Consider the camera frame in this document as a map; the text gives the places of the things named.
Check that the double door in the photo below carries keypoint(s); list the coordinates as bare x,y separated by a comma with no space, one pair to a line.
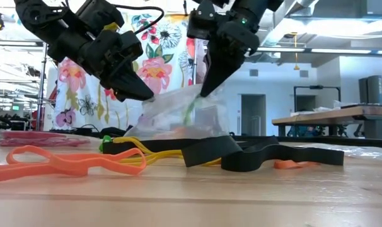
254,116

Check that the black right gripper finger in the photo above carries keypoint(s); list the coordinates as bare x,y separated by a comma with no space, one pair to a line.
229,71
214,69

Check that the black metal stand frame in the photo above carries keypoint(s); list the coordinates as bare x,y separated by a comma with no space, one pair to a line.
317,87

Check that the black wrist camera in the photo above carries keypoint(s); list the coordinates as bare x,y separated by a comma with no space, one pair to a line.
200,22
96,12

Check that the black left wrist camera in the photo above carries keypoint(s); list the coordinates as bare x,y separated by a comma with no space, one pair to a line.
96,12

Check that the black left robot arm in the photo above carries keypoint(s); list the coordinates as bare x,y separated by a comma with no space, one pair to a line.
36,15

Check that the floral print curtain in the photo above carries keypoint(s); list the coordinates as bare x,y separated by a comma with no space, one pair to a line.
84,104

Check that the green sign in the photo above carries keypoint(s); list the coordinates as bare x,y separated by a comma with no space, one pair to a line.
15,108

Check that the yellow tape tag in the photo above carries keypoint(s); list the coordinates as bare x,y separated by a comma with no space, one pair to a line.
112,26

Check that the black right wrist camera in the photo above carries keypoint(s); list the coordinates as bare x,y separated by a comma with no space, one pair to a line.
200,22

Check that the ceiling light strip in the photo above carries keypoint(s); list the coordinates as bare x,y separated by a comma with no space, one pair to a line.
282,49
339,51

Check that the pale pink cloth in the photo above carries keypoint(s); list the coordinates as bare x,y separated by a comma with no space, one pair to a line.
200,69

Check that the grey cylinder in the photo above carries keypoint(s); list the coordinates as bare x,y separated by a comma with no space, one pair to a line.
363,91
375,91

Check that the black work gloves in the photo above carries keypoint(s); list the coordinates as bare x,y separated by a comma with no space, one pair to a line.
113,131

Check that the yellow rubber band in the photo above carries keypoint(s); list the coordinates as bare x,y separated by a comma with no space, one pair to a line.
165,154
128,139

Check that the wooden top workbench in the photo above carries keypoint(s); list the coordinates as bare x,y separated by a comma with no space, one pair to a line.
320,119

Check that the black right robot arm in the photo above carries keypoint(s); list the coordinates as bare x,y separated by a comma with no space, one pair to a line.
257,8

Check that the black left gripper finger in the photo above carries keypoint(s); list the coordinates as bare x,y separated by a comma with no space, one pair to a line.
121,96
131,83

